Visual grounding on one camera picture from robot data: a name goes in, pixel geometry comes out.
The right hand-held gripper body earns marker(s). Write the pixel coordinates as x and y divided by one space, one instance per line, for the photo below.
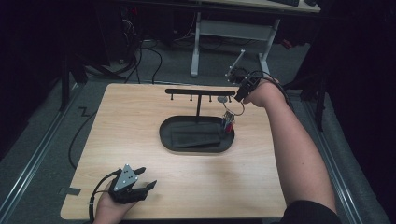
246 79

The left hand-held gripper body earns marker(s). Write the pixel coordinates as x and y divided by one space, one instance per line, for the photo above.
124 183

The black key stand with tray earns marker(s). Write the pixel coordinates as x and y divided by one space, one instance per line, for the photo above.
193 119

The black wallet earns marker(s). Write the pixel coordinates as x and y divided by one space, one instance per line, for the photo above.
196 137

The person's right hand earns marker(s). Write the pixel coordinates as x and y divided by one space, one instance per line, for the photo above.
264 93

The person's left hand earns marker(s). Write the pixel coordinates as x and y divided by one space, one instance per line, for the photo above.
107 211

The grey round table grommet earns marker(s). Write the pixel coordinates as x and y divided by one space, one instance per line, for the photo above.
221 99

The white-framed desk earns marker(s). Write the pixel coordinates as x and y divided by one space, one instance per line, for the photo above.
233 29

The black tape patch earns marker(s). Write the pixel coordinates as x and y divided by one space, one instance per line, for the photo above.
71 191

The red object under desk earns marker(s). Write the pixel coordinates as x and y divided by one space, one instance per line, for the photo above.
287 44

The black metal stand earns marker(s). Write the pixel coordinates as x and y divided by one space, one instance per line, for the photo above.
65 81
319 102

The black keyboard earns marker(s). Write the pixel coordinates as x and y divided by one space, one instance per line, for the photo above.
285 2

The person's black sleeve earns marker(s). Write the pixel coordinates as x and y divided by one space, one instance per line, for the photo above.
311 214

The metal floor rail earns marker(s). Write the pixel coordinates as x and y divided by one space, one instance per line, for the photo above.
34 155
339 174

